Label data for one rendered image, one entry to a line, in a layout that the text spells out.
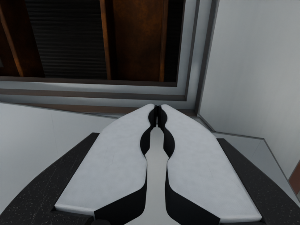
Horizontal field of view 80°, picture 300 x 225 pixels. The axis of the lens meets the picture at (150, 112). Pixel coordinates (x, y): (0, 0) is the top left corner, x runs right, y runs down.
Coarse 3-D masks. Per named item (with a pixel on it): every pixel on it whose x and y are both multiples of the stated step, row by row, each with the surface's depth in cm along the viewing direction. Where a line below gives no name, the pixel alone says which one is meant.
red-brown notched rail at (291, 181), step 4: (296, 168) 19; (296, 172) 19; (292, 176) 19; (296, 176) 19; (292, 180) 19; (296, 180) 19; (292, 184) 20; (296, 184) 20; (296, 188) 20; (296, 192) 20
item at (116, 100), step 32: (192, 0) 12; (192, 32) 13; (192, 64) 13; (0, 96) 15; (32, 96) 14; (64, 96) 14; (96, 96) 14; (128, 96) 15; (160, 96) 15; (192, 96) 14
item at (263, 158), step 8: (264, 144) 14; (256, 152) 14; (264, 152) 14; (256, 160) 15; (264, 160) 15; (272, 160) 15; (264, 168) 15; (272, 168) 15; (280, 168) 15; (272, 176) 16; (280, 176) 16; (280, 184) 16; (288, 184) 16; (288, 192) 17
